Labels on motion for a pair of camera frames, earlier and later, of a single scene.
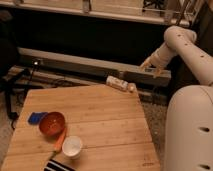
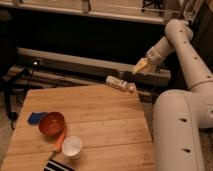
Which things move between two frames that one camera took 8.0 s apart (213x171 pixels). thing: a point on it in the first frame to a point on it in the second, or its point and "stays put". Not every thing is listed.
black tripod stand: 15,89 stays put
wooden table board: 111,123 stays put
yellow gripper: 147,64 to 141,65
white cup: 72,146 stays put
